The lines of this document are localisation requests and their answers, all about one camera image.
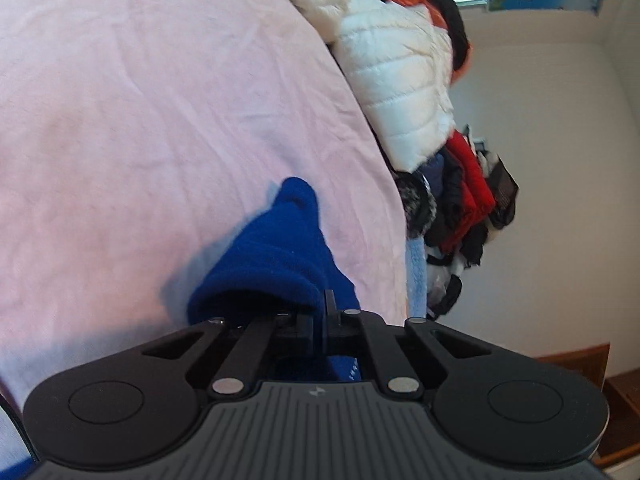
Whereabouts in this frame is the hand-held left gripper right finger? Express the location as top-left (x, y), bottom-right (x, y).
top-left (324, 290), bottom-right (497, 396)

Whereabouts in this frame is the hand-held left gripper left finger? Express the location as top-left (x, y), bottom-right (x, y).
top-left (141, 311), bottom-right (327, 397)

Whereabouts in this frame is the blue fleece garment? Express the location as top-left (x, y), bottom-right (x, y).
top-left (186, 176), bottom-right (362, 382)

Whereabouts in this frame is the light blue blanket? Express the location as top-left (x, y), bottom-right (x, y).
top-left (404, 236), bottom-right (429, 322)

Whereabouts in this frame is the fur trimmed dark garment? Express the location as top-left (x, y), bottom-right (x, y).
top-left (394, 170), bottom-right (437, 241)

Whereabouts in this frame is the navy garment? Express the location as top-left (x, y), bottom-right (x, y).
top-left (421, 152), bottom-right (447, 201)

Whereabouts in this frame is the red jacket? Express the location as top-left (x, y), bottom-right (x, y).
top-left (439, 130), bottom-right (497, 253)

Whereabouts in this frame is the pink bed sheet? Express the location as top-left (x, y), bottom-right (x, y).
top-left (0, 0), bottom-right (408, 401)

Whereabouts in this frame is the white puffer jacket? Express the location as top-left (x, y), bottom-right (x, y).
top-left (270, 0), bottom-right (457, 173)

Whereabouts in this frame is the wooden furniture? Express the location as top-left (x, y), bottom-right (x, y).
top-left (537, 342), bottom-right (640, 468)

